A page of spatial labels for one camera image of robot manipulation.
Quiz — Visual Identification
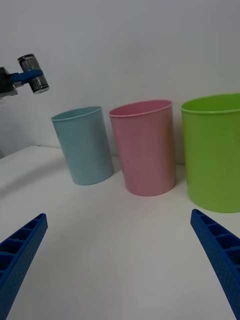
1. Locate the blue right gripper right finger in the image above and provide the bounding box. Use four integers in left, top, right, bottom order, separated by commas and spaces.
190, 208, 240, 320

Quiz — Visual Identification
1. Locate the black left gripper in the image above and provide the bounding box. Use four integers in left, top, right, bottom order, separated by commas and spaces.
0, 66, 44, 99

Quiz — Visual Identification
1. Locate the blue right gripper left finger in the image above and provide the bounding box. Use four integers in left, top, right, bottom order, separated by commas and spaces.
0, 212, 49, 320

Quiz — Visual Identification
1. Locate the black drink can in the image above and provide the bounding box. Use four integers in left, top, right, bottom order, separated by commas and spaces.
17, 53, 50, 96

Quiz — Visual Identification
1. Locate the pale blue plastic bin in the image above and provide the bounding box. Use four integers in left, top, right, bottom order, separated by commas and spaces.
51, 106, 115, 186

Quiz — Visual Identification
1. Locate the green plastic bin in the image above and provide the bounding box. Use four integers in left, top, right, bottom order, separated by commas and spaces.
179, 93, 240, 214

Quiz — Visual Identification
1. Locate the pink plastic bin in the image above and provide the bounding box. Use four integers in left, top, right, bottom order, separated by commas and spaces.
108, 99, 178, 197

